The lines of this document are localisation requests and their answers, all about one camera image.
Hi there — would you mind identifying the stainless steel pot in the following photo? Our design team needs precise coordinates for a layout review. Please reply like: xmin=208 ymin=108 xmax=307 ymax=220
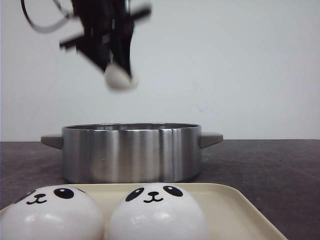
xmin=40 ymin=123 xmax=224 ymax=184

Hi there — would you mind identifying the cream plastic tray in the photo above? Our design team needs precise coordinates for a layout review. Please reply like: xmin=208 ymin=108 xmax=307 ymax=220
xmin=64 ymin=183 xmax=284 ymax=240

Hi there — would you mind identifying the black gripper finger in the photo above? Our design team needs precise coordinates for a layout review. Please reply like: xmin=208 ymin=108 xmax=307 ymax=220
xmin=110 ymin=22 xmax=134 ymax=78
xmin=76 ymin=44 xmax=111 ymax=73

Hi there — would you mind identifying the panda bun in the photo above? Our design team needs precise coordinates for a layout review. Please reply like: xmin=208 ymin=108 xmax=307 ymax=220
xmin=0 ymin=185 xmax=105 ymax=240
xmin=107 ymin=182 xmax=211 ymax=240
xmin=104 ymin=63 xmax=139 ymax=92

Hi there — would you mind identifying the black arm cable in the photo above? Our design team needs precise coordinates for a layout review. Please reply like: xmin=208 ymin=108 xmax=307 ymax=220
xmin=20 ymin=0 xmax=76 ymax=34

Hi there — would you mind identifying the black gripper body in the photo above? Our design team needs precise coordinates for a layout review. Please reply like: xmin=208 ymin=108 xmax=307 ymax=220
xmin=59 ymin=0 xmax=152 ymax=54

